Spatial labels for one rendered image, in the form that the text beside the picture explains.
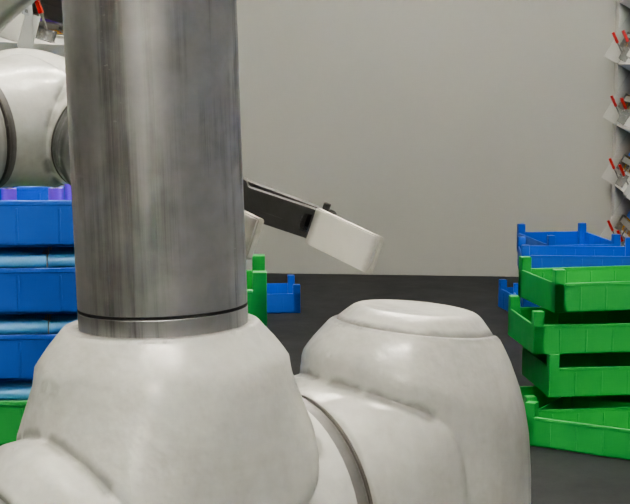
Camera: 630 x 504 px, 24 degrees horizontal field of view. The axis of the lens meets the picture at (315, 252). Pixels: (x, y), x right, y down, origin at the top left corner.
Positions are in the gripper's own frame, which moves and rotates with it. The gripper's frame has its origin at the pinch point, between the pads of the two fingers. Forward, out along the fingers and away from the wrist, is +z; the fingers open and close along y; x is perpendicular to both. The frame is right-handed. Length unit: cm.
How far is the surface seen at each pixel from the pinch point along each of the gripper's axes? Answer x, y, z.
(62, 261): 22, 31, -61
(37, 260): 22, 29, -63
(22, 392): 38, 30, -61
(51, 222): 17, 29, -63
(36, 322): 30, 30, -62
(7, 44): 8, 74, -142
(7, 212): 18, 25, -66
